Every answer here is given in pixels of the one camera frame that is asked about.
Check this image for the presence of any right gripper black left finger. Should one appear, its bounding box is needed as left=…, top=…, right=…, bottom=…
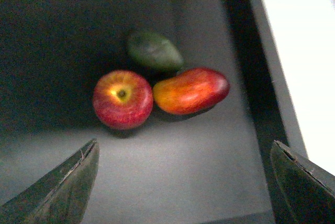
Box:
left=1, top=139, right=99, bottom=223

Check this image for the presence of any green avocado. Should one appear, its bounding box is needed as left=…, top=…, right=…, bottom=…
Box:
left=126, top=30, right=184, bottom=72

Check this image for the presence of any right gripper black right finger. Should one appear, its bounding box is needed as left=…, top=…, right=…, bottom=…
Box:
left=270, top=141, right=334, bottom=223

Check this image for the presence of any red orange mango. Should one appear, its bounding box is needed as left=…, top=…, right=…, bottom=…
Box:
left=152, top=68, right=230, bottom=115

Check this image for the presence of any red yellow apple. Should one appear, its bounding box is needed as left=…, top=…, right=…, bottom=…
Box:
left=93, top=70, right=153, bottom=130

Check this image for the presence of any black near right display tray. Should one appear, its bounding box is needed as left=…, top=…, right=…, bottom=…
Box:
left=1, top=0, right=306, bottom=223

